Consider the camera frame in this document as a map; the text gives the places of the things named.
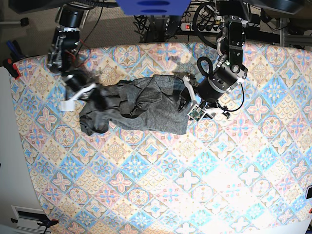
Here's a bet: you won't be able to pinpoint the red black clamp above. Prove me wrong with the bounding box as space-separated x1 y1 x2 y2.
2 58 20 79

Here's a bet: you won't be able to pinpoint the white power strip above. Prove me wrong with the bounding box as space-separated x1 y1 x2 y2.
180 23 220 33

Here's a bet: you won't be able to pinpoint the blue black clamp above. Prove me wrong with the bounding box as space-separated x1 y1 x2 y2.
11 218 59 234

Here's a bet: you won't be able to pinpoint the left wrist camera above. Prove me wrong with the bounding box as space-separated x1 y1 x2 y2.
188 106 205 122

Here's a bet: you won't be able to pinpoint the tangled black cables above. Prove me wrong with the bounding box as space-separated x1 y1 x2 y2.
133 0 220 44

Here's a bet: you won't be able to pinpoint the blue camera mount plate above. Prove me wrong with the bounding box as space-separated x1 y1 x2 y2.
116 0 191 16

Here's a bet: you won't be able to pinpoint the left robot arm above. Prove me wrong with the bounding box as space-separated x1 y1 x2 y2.
179 0 251 121

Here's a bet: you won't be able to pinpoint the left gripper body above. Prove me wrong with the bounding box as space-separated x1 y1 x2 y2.
177 65 248 119

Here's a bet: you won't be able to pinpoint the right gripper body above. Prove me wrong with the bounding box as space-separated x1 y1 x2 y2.
62 70 109 110

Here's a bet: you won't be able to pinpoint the grey t-shirt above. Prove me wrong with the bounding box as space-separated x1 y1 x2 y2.
79 75 189 136

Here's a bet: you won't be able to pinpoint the patterned tablecloth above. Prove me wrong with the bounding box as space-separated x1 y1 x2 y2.
10 43 312 234

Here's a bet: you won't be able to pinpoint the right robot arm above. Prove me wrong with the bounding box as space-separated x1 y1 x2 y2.
47 3 97 112

